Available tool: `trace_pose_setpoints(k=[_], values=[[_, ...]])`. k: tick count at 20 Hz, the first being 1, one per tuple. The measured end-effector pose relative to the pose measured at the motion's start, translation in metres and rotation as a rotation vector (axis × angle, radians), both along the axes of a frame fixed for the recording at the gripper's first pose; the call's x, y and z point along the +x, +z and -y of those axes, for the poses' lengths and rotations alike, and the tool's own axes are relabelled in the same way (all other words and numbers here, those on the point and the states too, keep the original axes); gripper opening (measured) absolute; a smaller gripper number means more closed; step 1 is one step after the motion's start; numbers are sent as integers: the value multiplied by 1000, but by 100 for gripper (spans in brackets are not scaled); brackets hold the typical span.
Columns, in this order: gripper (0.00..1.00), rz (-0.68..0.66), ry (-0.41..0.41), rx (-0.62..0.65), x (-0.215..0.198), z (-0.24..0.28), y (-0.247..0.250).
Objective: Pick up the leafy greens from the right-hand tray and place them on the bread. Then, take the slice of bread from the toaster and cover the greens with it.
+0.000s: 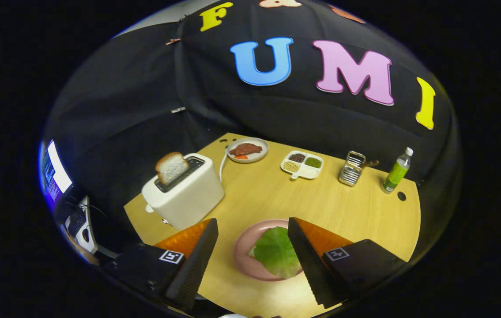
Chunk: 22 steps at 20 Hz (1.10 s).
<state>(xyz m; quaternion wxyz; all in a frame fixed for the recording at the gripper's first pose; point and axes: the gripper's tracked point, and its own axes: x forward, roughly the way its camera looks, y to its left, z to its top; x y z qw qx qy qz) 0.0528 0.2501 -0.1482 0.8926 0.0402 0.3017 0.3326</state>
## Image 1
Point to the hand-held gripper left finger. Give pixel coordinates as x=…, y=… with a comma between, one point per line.
x=195, y=269

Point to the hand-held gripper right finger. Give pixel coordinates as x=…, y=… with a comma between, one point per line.
x=312, y=269

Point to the green lettuce leaf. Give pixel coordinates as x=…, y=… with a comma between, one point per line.
x=276, y=251

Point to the white bread slice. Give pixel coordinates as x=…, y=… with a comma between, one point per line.
x=171, y=168

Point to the pink round plate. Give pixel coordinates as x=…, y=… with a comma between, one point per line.
x=243, y=251

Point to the white toaster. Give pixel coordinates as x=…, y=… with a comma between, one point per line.
x=188, y=198

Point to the white divided bean tray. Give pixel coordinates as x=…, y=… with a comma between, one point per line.
x=307, y=172

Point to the white curved object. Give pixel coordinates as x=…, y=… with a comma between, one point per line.
x=88, y=240

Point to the beige oval plate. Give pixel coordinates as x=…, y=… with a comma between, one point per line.
x=255, y=158

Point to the green label plastic bottle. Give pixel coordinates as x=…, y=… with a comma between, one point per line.
x=396, y=174

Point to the red meat slice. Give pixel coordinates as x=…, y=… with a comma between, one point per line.
x=246, y=149

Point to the small white clip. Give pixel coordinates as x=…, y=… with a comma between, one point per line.
x=178, y=110

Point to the computer monitor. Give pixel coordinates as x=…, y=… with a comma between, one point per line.
x=54, y=172

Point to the pink clothes peg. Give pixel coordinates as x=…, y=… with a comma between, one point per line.
x=173, y=41

